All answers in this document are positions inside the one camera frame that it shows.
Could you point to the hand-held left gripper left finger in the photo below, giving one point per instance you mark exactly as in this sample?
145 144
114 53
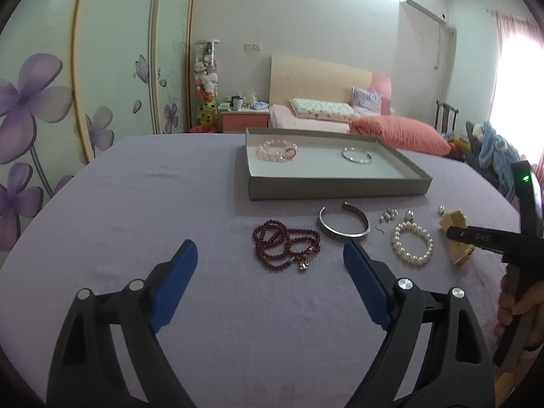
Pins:
174 284

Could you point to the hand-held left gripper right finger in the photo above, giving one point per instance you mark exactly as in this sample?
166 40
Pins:
365 282

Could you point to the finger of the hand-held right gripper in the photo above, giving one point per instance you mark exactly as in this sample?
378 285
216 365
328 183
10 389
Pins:
480 236

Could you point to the cream yellow hair clip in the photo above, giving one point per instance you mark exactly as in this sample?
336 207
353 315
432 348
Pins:
454 221

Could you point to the grey cardboard box tray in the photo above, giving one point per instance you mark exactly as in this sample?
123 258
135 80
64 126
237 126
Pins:
323 172

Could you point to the person's right hand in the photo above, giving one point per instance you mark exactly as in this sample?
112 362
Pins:
505 310

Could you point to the silver hook earring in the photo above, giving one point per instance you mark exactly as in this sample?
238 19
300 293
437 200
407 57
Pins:
382 226

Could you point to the blue plush garment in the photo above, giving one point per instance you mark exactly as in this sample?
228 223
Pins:
495 148

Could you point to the purple tablecloth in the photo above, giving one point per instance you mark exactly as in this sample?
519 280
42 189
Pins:
170 199

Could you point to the red yellow plush toy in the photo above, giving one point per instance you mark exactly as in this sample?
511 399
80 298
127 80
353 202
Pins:
458 144

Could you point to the thin silver bangle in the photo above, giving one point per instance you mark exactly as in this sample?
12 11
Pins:
356 162

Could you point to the dark wooden chair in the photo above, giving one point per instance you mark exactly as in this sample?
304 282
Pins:
446 114

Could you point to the folded pink quilt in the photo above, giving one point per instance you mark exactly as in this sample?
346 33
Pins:
399 134

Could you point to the pink curtain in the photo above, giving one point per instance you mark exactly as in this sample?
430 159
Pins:
505 51

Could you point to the pink and cream nightstand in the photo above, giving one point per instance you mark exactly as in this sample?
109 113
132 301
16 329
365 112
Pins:
244 121

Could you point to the purple print pillow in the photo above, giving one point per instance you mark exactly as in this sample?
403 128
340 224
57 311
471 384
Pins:
366 100

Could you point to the floral white pillow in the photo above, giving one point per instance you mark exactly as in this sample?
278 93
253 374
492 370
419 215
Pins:
323 108

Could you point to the white air conditioner pipe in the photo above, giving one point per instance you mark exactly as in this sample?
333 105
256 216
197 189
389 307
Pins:
437 46

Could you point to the white mug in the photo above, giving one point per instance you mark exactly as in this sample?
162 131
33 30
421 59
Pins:
237 103

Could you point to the blue cloth bundle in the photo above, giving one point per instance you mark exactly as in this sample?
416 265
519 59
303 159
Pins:
259 105

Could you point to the clear tube of plush toys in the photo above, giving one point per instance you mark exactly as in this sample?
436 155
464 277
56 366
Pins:
207 85

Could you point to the bed with cream headboard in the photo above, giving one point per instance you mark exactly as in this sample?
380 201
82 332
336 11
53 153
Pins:
314 76

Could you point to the flower print sliding wardrobe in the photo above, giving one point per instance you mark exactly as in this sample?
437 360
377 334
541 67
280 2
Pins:
114 51

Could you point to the white wall socket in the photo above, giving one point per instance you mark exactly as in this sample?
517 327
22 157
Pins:
253 47

